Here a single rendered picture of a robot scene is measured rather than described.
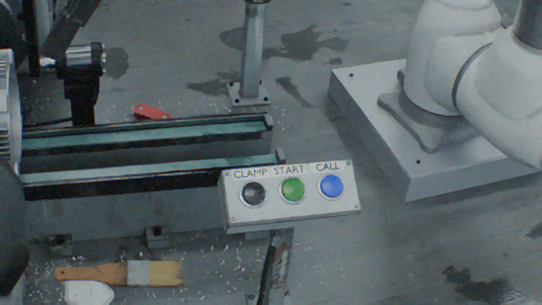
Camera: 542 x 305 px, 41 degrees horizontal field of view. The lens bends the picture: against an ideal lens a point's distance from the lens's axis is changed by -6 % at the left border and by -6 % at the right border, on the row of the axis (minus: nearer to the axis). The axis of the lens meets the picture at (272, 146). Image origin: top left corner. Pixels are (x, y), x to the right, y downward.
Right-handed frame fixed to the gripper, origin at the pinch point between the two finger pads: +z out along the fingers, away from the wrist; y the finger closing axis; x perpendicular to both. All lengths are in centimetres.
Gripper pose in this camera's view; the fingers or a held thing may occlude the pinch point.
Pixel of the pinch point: (61, 36)
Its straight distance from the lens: 102.8
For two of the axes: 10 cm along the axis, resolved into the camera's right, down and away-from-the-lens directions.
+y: 2.2, 6.3, -7.5
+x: 8.0, 3.2, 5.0
